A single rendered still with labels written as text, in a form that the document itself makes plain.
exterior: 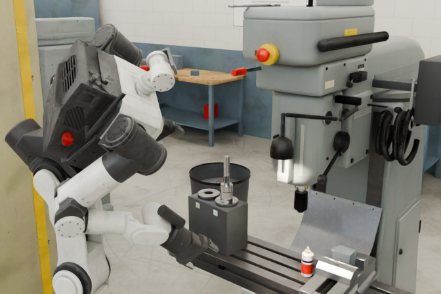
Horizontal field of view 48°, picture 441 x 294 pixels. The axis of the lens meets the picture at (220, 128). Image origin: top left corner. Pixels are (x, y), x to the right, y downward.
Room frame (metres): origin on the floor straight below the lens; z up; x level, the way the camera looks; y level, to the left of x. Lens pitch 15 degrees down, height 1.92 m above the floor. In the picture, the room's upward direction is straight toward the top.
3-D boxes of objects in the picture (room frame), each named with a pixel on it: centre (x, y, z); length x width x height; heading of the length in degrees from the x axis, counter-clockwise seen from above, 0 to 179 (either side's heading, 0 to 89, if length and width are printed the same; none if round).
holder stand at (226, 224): (1.82, 0.01, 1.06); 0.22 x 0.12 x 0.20; 45
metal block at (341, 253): (1.50, -0.42, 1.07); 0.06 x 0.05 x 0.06; 53
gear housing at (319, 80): (1.64, -0.31, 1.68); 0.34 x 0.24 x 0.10; 141
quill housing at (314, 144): (1.61, -0.28, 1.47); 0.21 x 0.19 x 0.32; 51
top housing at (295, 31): (1.62, -0.29, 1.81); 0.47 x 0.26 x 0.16; 141
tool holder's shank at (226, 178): (1.79, -0.02, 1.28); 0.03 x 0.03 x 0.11
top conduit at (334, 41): (1.54, -0.42, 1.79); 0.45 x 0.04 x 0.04; 141
